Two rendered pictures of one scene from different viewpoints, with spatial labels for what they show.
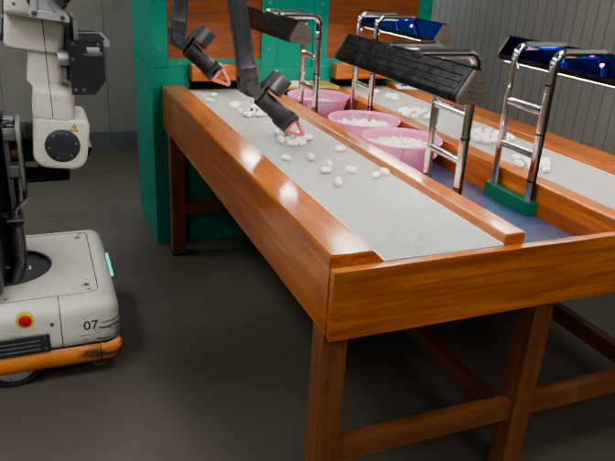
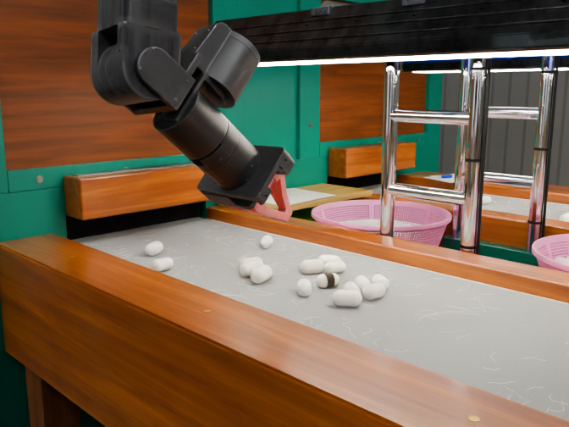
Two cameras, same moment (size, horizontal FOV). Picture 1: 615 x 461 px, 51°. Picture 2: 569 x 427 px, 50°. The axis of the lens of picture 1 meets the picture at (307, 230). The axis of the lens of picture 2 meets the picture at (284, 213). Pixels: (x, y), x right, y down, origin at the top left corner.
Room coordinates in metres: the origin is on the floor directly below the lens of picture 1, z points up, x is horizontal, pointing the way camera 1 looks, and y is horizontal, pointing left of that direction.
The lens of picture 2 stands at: (1.77, 0.59, 1.00)
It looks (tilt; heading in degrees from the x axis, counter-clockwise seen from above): 11 degrees down; 338
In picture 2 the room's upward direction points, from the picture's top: straight up
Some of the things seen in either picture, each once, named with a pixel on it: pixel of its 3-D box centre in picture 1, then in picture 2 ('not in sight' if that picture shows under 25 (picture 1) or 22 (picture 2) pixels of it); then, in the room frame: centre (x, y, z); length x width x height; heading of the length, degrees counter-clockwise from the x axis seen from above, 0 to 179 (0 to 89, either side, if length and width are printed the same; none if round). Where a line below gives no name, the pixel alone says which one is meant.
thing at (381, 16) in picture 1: (382, 69); (519, 144); (2.69, -0.27, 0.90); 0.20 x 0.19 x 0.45; 23
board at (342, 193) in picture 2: (299, 84); (298, 197); (2.97, 0.07, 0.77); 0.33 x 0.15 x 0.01; 113
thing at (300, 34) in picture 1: (271, 22); (367, 31); (2.51, 0.18, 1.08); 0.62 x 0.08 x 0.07; 23
